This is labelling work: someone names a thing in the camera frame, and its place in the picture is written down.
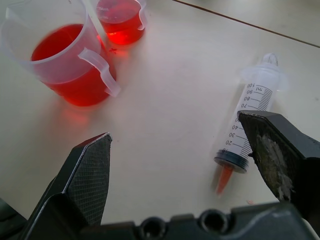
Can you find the clear plastic syringe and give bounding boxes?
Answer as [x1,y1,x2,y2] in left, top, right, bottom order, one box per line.
[213,52,288,198]

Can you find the large clear plastic measuring cup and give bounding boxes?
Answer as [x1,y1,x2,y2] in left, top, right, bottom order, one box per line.
[1,0,122,108]

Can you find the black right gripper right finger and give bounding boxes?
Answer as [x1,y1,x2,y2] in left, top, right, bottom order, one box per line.
[236,109,320,227]

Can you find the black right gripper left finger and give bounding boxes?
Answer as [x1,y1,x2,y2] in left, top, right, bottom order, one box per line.
[19,132,113,240]

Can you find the small clear plastic measuring cup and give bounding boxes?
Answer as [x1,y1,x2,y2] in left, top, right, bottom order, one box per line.
[96,0,148,46]

